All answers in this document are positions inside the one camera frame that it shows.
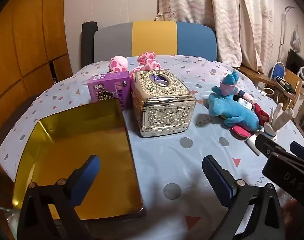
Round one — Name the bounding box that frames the black monitor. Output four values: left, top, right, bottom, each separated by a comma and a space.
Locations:
285, 49, 304, 77

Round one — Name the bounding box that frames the pink spotted plush bow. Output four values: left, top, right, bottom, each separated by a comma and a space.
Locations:
129, 51, 163, 73

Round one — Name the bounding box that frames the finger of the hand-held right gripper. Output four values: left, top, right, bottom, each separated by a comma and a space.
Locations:
255, 132, 292, 158
290, 141, 304, 162

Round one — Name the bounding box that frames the blue monster plush with lollipop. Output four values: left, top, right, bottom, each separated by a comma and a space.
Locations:
208, 86, 263, 138

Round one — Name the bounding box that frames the black rolled mat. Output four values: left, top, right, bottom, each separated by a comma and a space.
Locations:
81, 21, 98, 68

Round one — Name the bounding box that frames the pink spotted plush ball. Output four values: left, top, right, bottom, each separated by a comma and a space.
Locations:
109, 56, 129, 74

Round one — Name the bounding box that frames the printed cream curtain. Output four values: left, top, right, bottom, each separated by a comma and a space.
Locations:
156, 0, 276, 74

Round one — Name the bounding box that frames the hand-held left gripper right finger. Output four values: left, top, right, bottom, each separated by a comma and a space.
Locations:
202, 155, 286, 240

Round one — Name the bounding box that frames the blue folding chair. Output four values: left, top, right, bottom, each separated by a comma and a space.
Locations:
270, 62, 286, 80

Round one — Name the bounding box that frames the purple cardboard box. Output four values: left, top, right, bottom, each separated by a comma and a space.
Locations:
87, 71, 133, 110

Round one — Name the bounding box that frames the grey yellow blue chair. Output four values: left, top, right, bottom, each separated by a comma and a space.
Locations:
93, 21, 217, 63

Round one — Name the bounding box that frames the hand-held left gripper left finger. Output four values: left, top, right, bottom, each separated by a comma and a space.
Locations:
18, 155, 101, 240

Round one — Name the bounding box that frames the wooden wardrobe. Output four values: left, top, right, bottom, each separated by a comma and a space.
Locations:
0, 0, 73, 110

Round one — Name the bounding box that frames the wooden side table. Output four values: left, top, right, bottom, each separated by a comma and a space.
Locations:
234, 65, 303, 102

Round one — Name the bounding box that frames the gold metal tray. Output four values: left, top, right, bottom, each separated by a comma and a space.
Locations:
12, 98, 146, 221

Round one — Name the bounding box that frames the white rectangular block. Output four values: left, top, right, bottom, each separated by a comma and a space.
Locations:
245, 134, 262, 153

